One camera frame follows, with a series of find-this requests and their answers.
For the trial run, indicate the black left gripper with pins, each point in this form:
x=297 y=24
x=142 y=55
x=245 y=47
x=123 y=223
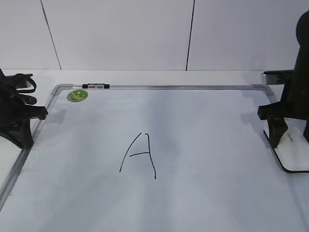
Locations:
x=17 y=107

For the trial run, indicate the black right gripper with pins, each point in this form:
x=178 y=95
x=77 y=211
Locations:
x=294 y=103

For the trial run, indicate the white whiteboard eraser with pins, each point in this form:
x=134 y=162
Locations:
x=292 y=152

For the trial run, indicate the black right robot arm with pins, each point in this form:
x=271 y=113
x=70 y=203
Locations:
x=302 y=61

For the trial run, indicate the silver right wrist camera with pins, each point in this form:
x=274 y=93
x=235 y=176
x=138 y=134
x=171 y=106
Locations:
x=273 y=78

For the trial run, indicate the white board with aluminium frame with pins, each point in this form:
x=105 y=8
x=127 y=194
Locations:
x=154 y=159

